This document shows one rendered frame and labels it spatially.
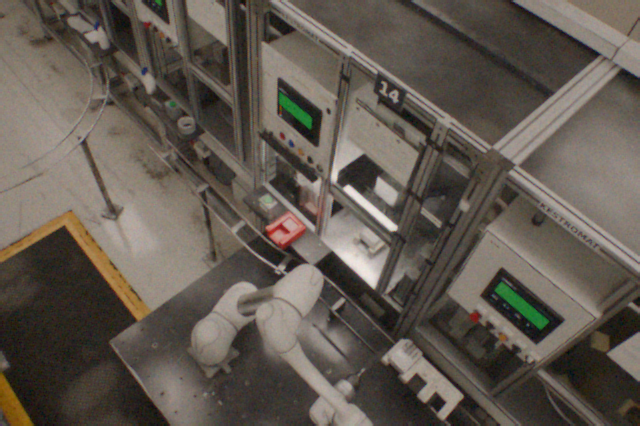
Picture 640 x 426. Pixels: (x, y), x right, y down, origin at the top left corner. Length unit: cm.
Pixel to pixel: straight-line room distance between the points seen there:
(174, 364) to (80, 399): 93
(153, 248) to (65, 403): 110
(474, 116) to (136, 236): 268
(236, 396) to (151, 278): 134
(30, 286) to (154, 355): 140
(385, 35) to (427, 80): 26
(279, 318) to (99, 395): 176
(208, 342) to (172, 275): 131
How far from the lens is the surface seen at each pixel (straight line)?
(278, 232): 254
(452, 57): 185
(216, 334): 228
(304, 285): 183
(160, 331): 262
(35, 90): 501
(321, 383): 200
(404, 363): 231
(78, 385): 337
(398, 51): 181
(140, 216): 383
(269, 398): 246
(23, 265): 385
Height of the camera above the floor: 306
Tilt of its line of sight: 54 degrees down
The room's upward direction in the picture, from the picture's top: 10 degrees clockwise
